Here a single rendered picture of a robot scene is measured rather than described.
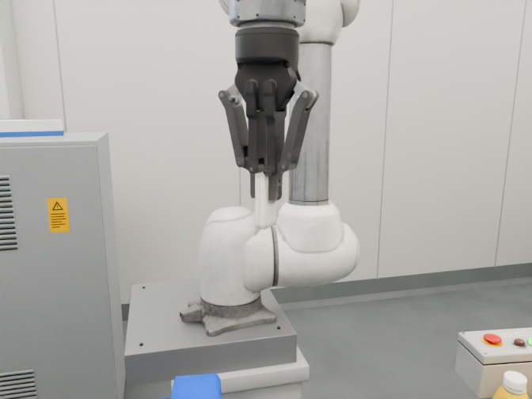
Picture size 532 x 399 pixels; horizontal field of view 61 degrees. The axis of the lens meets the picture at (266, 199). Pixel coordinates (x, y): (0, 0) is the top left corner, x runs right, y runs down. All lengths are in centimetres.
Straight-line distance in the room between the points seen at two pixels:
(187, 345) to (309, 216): 40
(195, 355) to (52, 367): 130
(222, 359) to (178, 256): 235
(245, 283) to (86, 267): 112
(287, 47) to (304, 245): 63
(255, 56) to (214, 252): 63
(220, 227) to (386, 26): 282
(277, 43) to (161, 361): 76
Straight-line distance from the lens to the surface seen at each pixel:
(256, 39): 53
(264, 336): 110
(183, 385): 68
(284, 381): 114
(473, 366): 112
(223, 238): 105
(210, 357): 109
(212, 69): 324
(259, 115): 56
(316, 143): 107
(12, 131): 217
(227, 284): 108
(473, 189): 419
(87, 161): 198
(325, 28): 108
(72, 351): 226
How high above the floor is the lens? 162
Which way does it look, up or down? 13 degrees down
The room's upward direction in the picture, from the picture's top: straight up
